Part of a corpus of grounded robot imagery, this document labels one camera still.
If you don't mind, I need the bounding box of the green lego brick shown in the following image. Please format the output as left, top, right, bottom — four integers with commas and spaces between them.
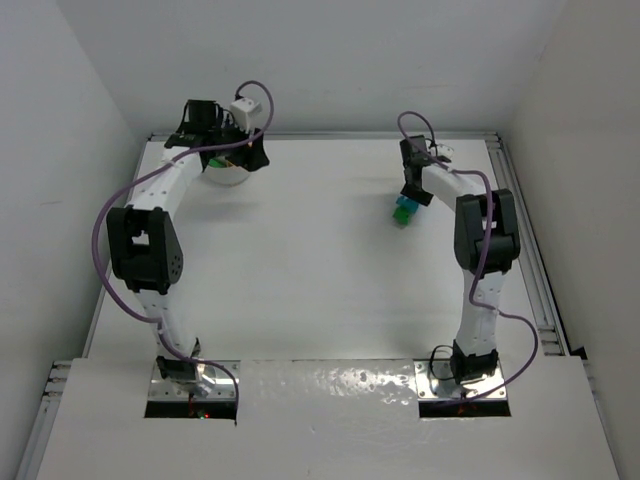
392, 206, 413, 227

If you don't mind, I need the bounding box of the cyan lego brick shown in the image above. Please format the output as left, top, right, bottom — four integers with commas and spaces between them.
396, 196, 420, 214

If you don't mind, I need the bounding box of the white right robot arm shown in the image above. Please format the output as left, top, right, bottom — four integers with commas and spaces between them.
400, 135, 521, 384

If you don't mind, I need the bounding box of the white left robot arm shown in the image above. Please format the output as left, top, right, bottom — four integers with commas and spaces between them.
106, 96, 269, 384

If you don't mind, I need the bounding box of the white round divided container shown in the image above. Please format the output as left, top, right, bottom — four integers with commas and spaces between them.
204, 157, 251, 188

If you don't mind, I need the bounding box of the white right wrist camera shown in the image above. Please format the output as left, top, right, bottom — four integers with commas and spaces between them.
432, 144, 454, 163

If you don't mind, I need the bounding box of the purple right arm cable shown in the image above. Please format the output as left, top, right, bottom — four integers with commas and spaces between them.
396, 110, 540, 401

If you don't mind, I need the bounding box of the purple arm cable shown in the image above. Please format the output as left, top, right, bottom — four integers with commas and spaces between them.
396, 110, 540, 401
91, 81, 276, 401

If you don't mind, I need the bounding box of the aluminium frame rail back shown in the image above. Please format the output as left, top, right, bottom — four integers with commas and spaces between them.
148, 130, 501, 142

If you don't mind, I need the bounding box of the aluminium frame rail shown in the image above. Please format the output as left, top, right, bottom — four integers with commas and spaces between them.
148, 130, 501, 142
485, 134, 588, 361

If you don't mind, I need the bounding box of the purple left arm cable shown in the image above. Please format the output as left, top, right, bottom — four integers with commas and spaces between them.
91, 81, 276, 401

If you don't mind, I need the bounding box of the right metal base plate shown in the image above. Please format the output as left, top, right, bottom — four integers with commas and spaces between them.
414, 358, 508, 403

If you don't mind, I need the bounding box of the metal base plate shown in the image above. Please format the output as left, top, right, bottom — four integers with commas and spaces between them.
147, 364, 237, 404
414, 358, 508, 403

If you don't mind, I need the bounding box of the aluminium frame rail right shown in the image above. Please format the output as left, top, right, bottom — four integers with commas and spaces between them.
485, 134, 588, 361

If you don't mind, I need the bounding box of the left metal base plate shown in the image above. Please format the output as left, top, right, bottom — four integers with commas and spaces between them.
147, 364, 237, 404

